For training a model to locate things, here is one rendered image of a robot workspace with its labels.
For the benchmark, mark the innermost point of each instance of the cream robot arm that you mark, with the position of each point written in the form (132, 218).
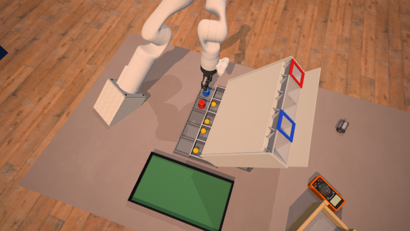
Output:
(210, 33)

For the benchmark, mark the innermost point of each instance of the blue funnel band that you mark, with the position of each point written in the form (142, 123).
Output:
(279, 125)

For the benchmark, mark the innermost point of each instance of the red plug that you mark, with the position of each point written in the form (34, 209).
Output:
(201, 104)

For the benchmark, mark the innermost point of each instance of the wooden crate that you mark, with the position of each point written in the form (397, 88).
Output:
(318, 217)

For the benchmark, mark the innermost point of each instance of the red funnel rim band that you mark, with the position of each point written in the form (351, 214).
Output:
(290, 73)

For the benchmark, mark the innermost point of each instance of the orange digital multimeter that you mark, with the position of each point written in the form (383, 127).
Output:
(324, 191)

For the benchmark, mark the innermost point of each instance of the green tray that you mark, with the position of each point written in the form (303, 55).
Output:
(183, 192)

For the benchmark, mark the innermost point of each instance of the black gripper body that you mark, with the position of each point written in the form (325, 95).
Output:
(208, 73)

